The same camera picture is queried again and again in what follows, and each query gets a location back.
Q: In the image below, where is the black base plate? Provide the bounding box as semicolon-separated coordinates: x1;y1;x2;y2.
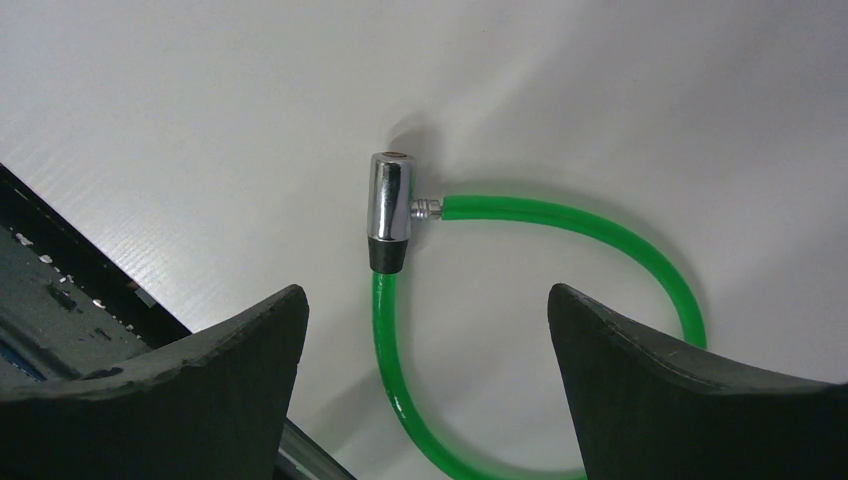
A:
1;169;348;479

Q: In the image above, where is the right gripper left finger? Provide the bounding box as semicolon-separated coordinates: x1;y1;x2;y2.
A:
1;285;309;479

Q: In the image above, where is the green cable lock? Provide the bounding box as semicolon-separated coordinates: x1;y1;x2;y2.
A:
366;151;708;479

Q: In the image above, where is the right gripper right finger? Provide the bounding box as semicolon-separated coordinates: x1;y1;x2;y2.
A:
547;284;847;479

